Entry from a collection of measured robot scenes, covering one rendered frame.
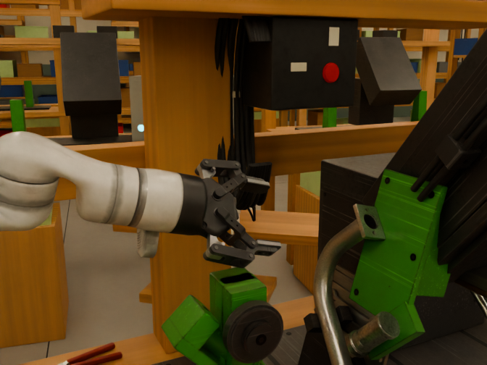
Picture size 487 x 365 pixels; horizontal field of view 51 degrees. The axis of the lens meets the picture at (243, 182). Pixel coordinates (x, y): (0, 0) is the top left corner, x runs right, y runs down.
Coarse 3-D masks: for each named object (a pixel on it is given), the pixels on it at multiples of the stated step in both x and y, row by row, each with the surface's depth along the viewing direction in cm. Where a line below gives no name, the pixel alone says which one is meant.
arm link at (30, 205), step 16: (0, 176) 52; (0, 192) 52; (16, 192) 52; (32, 192) 52; (48, 192) 54; (0, 208) 52; (16, 208) 52; (32, 208) 53; (48, 208) 55; (0, 224) 50; (16, 224) 52; (32, 224) 54
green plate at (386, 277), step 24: (384, 192) 77; (408, 192) 72; (432, 192) 69; (384, 216) 76; (408, 216) 72; (432, 216) 68; (384, 240) 75; (408, 240) 71; (432, 240) 69; (360, 264) 79; (384, 264) 74; (408, 264) 70; (432, 264) 72; (360, 288) 78; (384, 288) 74; (408, 288) 70; (432, 288) 73
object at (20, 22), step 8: (24, 16) 917; (0, 24) 865; (8, 24) 868; (16, 24) 872; (24, 24) 917; (24, 56) 891; (8, 88) 900; (16, 88) 904; (24, 88) 903; (0, 96) 899; (8, 96) 903; (16, 96) 907; (24, 96) 914; (0, 120) 915; (8, 120) 932
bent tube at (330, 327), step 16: (368, 208) 77; (352, 224) 77; (368, 224) 77; (336, 240) 79; (352, 240) 77; (320, 256) 82; (336, 256) 80; (320, 272) 82; (320, 288) 81; (320, 304) 80; (320, 320) 80; (336, 320) 79; (336, 336) 77; (336, 352) 76
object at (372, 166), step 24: (336, 168) 96; (360, 168) 93; (384, 168) 93; (336, 192) 96; (360, 192) 90; (336, 216) 97; (456, 288) 99; (432, 312) 97; (456, 312) 101; (480, 312) 104; (432, 336) 99
